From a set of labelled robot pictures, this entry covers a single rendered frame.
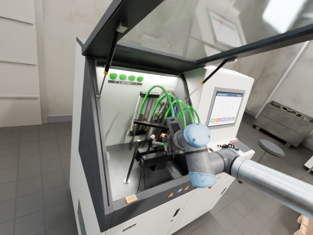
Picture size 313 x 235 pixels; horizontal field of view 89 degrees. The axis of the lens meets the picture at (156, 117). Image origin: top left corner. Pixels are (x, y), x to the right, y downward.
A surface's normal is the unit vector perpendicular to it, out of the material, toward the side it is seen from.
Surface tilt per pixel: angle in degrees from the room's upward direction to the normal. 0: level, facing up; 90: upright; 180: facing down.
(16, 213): 0
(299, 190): 54
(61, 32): 90
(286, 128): 90
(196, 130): 45
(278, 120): 90
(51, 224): 0
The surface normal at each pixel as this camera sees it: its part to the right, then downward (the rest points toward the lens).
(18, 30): 0.53, 0.54
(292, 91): -0.80, 0.06
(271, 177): -0.53, -0.66
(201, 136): 0.20, -0.26
